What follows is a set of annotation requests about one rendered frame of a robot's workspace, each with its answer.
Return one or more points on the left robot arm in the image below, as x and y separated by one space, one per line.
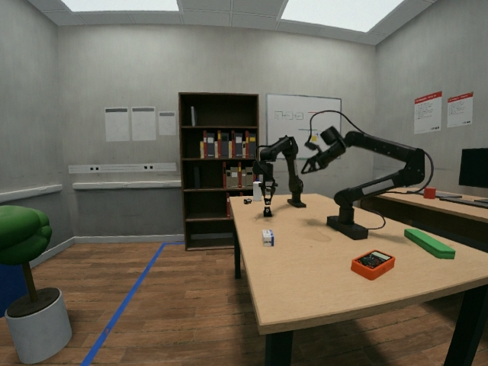
413 174

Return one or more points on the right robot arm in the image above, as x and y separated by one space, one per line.
290 154

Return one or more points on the white bottle with blue cap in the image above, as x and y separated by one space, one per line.
257 192

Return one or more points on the green flat bar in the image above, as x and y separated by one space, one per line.
431 245

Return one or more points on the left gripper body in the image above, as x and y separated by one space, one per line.
322 159

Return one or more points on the small white and blue box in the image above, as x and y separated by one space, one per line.
268 238

